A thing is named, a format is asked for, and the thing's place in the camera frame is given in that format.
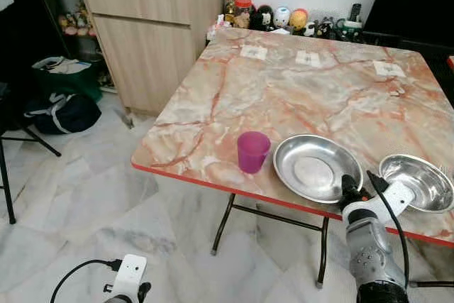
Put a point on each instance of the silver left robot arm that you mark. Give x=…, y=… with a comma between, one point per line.
x=117, y=300

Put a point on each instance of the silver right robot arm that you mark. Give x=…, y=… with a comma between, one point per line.
x=369, y=253

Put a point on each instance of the round steel plate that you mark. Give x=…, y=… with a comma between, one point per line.
x=316, y=168

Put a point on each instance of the steel bowl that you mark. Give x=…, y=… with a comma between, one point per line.
x=422, y=179

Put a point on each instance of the purple plastic cup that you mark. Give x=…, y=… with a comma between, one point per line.
x=253, y=152

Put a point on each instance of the black metal floor bar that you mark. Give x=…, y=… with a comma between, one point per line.
x=433, y=284

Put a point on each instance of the white paper label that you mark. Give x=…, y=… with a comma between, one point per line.
x=254, y=52
x=389, y=69
x=308, y=58

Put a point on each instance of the green mug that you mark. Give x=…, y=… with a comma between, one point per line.
x=350, y=30

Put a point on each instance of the black remote control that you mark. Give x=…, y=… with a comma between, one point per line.
x=354, y=12

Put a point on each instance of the yellow orange doll figurine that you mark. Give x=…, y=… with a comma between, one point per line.
x=299, y=19

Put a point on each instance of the black metal stand legs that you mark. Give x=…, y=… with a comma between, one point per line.
x=6, y=175

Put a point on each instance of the white doll figurine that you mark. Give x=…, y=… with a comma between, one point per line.
x=282, y=17

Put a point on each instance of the black doll figurine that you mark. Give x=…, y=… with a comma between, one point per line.
x=264, y=18

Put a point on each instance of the dark blue bag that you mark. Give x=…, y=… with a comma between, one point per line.
x=67, y=115

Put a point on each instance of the black chair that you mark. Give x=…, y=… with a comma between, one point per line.
x=418, y=5

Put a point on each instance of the red lidded jar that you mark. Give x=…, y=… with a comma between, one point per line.
x=243, y=13

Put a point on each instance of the green bag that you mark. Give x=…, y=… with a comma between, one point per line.
x=71, y=81

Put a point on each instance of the light wooden cabinet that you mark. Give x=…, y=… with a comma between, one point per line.
x=152, y=47

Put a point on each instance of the glass display shelf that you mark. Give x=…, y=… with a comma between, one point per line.
x=71, y=23

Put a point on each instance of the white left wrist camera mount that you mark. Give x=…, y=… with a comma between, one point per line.
x=130, y=271

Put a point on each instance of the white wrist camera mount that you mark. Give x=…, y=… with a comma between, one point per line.
x=130, y=271
x=390, y=200

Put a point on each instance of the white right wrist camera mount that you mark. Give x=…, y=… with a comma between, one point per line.
x=390, y=200

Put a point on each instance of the black folding table leg frame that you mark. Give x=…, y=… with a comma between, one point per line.
x=277, y=216

